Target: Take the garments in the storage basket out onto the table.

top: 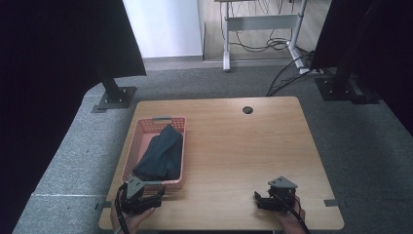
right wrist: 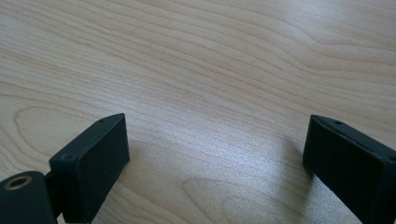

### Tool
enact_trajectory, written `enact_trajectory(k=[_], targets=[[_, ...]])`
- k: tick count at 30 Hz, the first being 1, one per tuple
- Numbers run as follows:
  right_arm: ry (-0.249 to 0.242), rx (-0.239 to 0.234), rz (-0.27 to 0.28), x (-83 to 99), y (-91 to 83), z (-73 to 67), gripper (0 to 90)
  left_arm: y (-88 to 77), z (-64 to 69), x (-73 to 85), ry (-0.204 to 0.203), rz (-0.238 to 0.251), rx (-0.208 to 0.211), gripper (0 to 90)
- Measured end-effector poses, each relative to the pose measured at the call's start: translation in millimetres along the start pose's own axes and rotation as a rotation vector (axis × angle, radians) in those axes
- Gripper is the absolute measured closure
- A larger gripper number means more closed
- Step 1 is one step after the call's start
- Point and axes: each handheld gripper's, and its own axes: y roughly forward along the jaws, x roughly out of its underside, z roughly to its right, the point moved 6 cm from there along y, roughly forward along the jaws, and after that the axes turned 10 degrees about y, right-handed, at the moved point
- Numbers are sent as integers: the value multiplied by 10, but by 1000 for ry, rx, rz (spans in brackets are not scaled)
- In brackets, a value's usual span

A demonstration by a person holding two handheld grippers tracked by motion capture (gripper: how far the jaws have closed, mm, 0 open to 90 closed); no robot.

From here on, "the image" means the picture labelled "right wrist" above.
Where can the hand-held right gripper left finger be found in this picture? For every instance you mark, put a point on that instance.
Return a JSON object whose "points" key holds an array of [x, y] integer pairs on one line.
{"points": [[93, 168]]}

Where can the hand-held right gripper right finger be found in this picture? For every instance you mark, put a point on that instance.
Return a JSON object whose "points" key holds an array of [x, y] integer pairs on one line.
{"points": [[351, 161]]}

